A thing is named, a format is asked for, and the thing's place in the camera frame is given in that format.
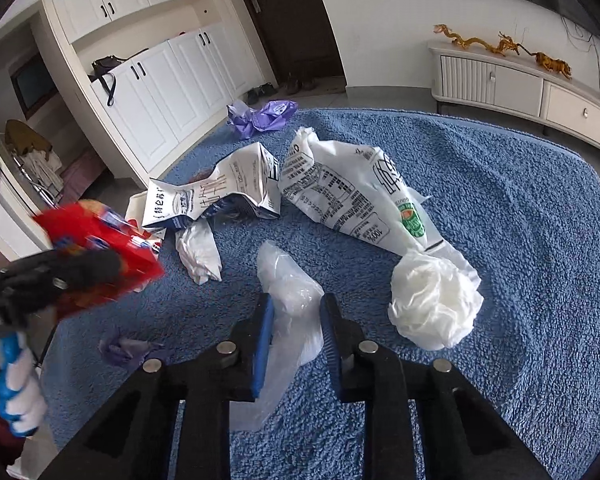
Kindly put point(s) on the clear plastic bag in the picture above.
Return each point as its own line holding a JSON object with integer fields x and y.
{"x": 290, "y": 300}

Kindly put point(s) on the yellow garment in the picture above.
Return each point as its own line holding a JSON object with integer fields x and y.
{"x": 25, "y": 135}

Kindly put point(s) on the purple plastic bag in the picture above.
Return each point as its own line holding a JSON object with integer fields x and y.
{"x": 260, "y": 120}

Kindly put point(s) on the dark shoe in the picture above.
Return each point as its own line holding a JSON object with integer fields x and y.
{"x": 252, "y": 96}
{"x": 266, "y": 89}

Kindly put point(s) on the white built-in cabinet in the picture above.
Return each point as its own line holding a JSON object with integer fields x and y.
{"x": 155, "y": 85}

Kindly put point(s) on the blue fuzzy blanket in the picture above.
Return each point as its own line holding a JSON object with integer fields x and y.
{"x": 480, "y": 210}

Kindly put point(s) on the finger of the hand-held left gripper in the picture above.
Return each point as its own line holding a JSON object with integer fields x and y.
{"x": 70, "y": 270}

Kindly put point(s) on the brown shoe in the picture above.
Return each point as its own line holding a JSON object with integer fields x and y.
{"x": 307, "y": 83}
{"x": 292, "y": 84}

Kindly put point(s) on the white media console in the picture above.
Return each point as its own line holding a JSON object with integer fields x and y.
{"x": 490, "y": 80}

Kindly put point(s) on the large crumpled white tissue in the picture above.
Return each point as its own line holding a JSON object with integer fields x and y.
{"x": 435, "y": 305}

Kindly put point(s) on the pink bed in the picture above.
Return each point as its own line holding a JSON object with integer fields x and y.
{"x": 82, "y": 172}

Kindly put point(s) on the small white paper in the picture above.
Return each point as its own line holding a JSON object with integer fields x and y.
{"x": 200, "y": 255}

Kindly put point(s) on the dark framed wall screen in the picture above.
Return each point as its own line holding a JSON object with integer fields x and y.
{"x": 32, "y": 85}

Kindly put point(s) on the small purple plastic scrap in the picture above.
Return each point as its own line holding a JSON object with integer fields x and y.
{"x": 125, "y": 347}

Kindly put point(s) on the golden dragon figurine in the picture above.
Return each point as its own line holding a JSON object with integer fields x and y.
{"x": 475, "y": 41}

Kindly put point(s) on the black handbag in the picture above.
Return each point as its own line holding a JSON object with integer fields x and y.
{"x": 105, "y": 65}

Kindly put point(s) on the crushed white blue milk carton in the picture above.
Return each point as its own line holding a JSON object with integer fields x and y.
{"x": 205, "y": 195}

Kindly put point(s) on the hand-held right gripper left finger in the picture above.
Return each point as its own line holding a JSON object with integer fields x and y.
{"x": 262, "y": 345}

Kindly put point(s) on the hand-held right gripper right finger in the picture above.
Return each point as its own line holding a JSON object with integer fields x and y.
{"x": 330, "y": 340}

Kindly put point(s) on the golden tiger figurine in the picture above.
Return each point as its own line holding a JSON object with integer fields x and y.
{"x": 552, "y": 64}

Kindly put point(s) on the white garment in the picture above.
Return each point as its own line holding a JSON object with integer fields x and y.
{"x": 42, "y": 167}

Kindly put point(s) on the dark brown door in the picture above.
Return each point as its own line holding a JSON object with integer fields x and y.
{"x": 290, "y": 20}

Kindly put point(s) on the white printed plastic bag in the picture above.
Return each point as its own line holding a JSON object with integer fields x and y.
{"x": 330, "y": 185}

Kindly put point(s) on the red snack packet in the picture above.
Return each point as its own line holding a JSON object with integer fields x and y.
{"x": 80, "y": 230}

